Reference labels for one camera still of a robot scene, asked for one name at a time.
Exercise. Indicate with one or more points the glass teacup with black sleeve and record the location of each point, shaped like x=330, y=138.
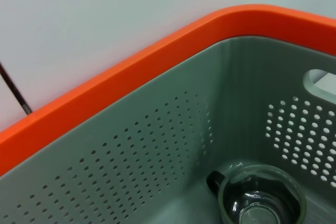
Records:
x=262, y=208

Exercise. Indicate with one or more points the grey perforated storage bin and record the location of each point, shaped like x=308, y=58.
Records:
x=131, y=155

